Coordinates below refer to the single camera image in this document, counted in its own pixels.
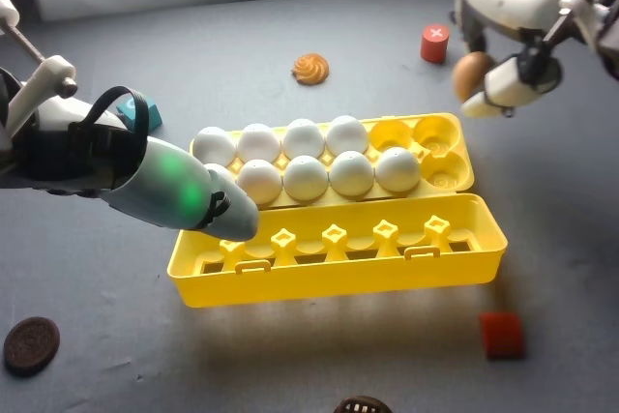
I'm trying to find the yellow plastic egg box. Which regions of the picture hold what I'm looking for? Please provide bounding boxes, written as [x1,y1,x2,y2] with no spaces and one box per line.
[166,111,510,309]

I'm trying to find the brown toy egg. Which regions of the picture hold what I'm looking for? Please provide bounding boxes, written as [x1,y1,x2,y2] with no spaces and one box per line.
[452,50,496,103]

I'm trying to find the round chocolate toy cookie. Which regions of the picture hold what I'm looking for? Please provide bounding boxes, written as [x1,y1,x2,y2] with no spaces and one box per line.
[3,316,62,378]

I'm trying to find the brown toy basket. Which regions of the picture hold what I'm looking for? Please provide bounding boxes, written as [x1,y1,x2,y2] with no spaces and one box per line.
[333,396,393,413]

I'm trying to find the orange swirl toy cookie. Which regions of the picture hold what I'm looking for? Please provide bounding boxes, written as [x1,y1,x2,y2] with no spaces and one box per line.
[290,52,331,87]

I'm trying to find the red cylinder with white cross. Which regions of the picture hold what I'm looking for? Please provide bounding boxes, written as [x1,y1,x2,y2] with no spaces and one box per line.
[419,23,451,66]

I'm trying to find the red arch block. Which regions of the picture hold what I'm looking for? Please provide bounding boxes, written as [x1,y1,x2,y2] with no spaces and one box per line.
[478,311,525,362]

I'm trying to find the teal number block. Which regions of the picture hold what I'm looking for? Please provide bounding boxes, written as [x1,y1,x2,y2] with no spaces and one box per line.
[115,97,162,132]

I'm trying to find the grey table cloth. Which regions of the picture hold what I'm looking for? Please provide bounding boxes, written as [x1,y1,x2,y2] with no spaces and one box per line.
[0,0,619,413]

